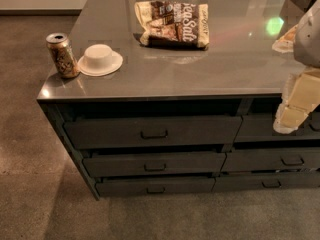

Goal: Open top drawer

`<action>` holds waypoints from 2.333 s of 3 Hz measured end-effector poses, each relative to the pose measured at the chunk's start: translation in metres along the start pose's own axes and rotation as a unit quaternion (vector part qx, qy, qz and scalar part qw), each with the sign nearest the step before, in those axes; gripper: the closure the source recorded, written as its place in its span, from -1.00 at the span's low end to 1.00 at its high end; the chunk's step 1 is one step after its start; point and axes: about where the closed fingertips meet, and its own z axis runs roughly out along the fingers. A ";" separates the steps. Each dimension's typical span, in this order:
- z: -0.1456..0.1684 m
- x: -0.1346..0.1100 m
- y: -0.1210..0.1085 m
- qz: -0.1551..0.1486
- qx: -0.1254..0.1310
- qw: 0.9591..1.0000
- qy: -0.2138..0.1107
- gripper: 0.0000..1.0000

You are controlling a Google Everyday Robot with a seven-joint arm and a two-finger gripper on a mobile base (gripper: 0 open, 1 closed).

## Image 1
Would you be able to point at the dark grey drawer cabinet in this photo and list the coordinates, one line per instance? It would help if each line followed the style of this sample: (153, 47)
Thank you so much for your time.
(238, 75)

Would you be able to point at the brown sea salt snack bag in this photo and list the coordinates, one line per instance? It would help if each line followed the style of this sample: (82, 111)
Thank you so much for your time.
(173, 22)

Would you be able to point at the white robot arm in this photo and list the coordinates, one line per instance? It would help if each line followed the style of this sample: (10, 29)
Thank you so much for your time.
(303, 40)

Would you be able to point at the white upturned plastic bowl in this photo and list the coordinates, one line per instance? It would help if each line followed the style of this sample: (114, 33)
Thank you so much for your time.
(99, 60)

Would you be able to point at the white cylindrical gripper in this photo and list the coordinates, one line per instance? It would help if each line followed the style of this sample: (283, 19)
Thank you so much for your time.
(308, 39)

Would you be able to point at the gold soda can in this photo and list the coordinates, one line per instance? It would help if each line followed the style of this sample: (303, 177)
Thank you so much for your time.
(60, 49)

